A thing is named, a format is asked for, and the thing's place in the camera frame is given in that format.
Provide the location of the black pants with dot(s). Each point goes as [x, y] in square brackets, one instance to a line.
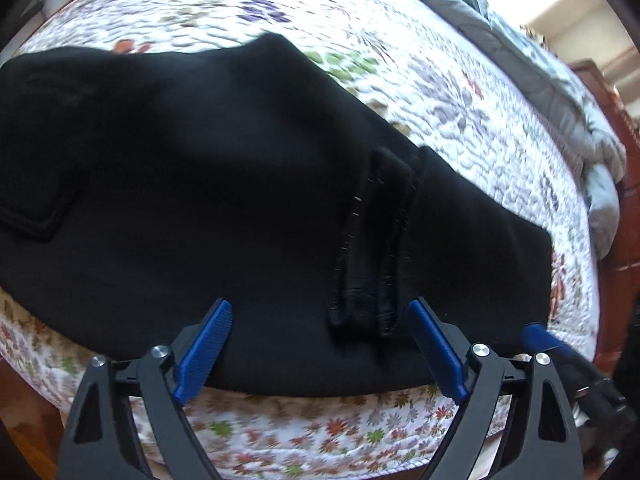
[225, 200]

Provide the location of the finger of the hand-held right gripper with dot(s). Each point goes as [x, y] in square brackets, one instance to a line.
[542, 337]

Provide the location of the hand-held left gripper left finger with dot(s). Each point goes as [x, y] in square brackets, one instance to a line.
[205, 347]

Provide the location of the red-brown wooden headboard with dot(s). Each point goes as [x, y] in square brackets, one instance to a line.
[620, 270]

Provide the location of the floral quilted bedspread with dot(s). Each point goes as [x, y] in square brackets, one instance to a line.
[410, 85]

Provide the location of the grey comforter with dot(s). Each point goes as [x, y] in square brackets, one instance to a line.
[550, 80]

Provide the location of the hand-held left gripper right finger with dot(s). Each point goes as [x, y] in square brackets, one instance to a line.
[435, 347]

